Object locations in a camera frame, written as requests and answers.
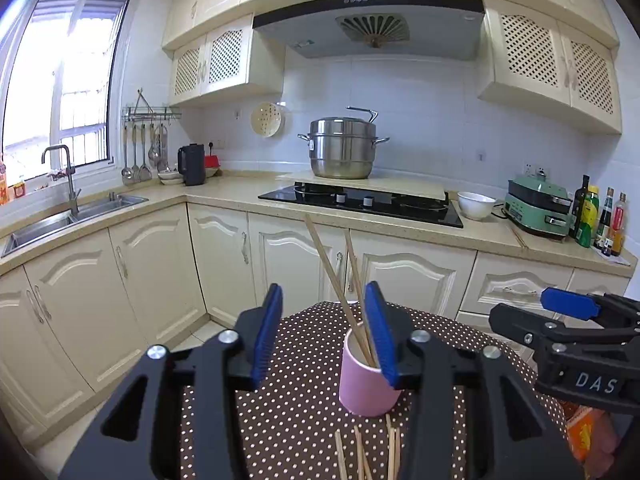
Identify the person's right hand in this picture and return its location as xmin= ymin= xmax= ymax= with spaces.
xmin=584 ymin=410 xmax=632 ymax=479

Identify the orange rice bag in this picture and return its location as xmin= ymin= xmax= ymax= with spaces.
xmin=566 ymin=406 xmax=604 ymax=463

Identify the soy sauce bottle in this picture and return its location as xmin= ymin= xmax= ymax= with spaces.
xmin=593 ymin=188 xmax=615 ymax=256

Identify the green bottle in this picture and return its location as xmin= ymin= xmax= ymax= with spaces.
xmin=576 ymin=184 xmax=599 ymax=248

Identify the pink utensil holder cup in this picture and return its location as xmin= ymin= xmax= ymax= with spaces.
xmin=338 ymin=328 xmax=400 ymax=418

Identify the black gas stove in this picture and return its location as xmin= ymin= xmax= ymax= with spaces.
xmin=258 ymin=182 xmax=463 ymax=229

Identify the red label sauce bottle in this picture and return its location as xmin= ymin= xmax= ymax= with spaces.
xmin=608 ymin=192 xmax=627 ymax=256

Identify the brown polka dot tablecloth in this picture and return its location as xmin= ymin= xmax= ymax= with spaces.
xmin=178 ymin=301 xmax=536 ymax=479

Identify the green electric cooker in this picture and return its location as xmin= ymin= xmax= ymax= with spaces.
xmin=504 ymin=174 xmax=574 ymax=240

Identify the dark oil bottle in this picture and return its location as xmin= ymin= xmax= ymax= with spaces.
xmin=568 ymin=174 xmax=590 ymax=238

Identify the white ceramic bowl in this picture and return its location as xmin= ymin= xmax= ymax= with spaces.
xmin=457 ymin=192 xmax=497 ymax=221

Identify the stainless steel steamer pot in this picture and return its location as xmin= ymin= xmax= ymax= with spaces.
xmin=297 ymin=106 xmax=390 ymax=180

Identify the black electric kettle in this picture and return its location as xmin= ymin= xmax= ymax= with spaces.
xmin=177 ymin=143 xmax=206 ymax=186

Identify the round perforated steamer plate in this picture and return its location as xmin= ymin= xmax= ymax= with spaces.
xmin=250 ymin=102 xmax=284 ymax=138

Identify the stainless steel sink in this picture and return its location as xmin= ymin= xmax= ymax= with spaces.
xmin=1 ymin=193 xmax=146 ymax=257

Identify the hanging utensil rack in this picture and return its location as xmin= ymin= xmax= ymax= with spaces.
xmin=120 ymin=89 xmax=182 ymax=186

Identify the upper right lattice cabinet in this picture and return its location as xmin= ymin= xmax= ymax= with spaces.
xmin=477 ymin=0 xmax=623 ymax=134

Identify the lattice cabinet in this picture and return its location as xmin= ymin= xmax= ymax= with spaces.
xmin=169 ymin=14 xmax=285 ymax=106
xmin=477 ymin=0 xmax=623 ymax=134

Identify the range hood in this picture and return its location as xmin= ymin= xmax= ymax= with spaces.
xmin=253 ymin=0 xmax=485 ymax=61

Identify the upper left lattice cabinet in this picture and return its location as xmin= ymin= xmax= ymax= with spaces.
xmin=169 ymin=14 xmax=285 ymax=106

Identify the window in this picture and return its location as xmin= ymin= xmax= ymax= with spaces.
xmin=1 ymin=0 xmax=130 ymax=185

